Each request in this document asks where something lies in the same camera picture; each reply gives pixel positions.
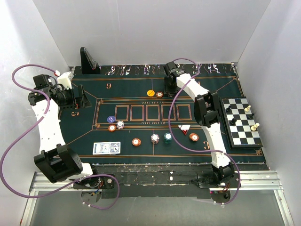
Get orange chips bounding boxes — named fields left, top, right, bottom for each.
left=108, top=124, right=116, bottom=132
left=156, top=92, right=164, bottom=98
left=189, top=133, right=199, bottom=142

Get purple small blind button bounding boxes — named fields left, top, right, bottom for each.
left=107, top=116, right=116, bottom=123

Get yellow big blind button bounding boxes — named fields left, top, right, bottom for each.
left=147, top=89, right=156, bottom=97

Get pink chips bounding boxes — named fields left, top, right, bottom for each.
left=116, top=121, right=125, bottom=129

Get red triangular dealer button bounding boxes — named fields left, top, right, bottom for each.
left=178, top=124, right=190, bottom=135

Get orange poker chip stack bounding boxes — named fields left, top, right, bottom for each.
left=132, top=138, right=141, bottom=146

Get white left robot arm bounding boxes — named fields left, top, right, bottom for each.
left=28, top=72, right=100, bottom=188

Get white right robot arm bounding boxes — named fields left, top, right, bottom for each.
left=164, top=61, right=235, bottom=187

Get black card shoe holder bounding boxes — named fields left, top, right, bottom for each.
left=80, top=47, right=100, bottom=74

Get blue playing card deck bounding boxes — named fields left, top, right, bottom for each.
left=93, top=142, right=121, bottom=155

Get green poker chip stack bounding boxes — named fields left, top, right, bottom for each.
left=164, top=132, right=172, bottom=144

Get black white chessboard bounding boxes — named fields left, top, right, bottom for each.
left=220, top=97, right=263, bottom=148

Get black chess piece middle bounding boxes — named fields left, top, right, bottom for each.
left=230, top=118, right=237, bottom=125

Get white chess piece upper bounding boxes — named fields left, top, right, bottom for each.
left=245, top=105, right=251, bottom=112

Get white chess piece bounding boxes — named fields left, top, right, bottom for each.
left=245, top=105, right=251, bottom=112
left=251, top=123, right=260, bottom=131

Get white chess piece lower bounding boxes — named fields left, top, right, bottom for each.
left=251, top=123, right=260, bottom=131

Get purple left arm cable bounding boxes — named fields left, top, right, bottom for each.
left=0, top=64, right=120, bottom=211

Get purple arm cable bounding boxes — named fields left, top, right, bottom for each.
left=0, top=64, right=120, bottom=211
left=168, top=58, right=241, bottom=206

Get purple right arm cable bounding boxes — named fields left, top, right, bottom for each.
left=168, top=58, right=241, bottom=206

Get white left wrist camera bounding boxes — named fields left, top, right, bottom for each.
left=57, top=71, right=74, bottom=89

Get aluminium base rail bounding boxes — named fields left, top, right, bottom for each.
left=30, top=170, right=294, bottom=226

